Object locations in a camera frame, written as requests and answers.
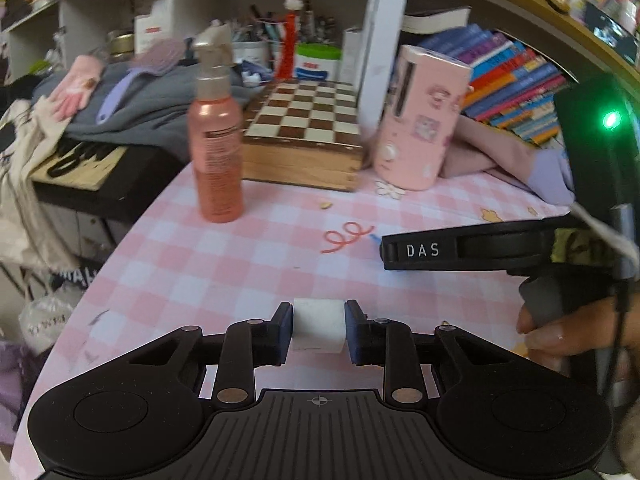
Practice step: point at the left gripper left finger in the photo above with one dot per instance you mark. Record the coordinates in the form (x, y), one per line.
(249, 345)

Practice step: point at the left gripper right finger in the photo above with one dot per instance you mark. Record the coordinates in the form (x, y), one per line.
(387, 344)

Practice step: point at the white charger plug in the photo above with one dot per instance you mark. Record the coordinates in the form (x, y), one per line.
(319, 325)

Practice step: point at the person right hand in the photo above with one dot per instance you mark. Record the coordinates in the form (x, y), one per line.
(589, 328)

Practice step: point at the pink checkered tablecloth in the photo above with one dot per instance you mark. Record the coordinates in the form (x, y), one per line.
(174, 269)

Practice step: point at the pink purple cloth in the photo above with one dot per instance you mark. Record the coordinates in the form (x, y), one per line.
(475, 147)

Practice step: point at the pink cylindrical container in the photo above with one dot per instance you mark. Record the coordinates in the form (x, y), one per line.
(418, 123)

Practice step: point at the pink spray bottle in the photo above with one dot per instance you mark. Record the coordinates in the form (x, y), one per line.
(214, 127)

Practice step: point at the wooden chess box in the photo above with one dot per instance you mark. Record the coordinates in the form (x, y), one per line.
(303, 133)

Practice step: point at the grey clothing pile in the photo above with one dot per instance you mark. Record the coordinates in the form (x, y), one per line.
(153, 112)

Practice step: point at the green lid white jar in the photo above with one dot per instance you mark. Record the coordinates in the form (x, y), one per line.
(317, 62)

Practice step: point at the purple hairbrush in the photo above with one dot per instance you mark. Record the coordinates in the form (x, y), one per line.
(157, 61)

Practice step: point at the pink glove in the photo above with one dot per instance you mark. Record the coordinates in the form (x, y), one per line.
(73, 93)

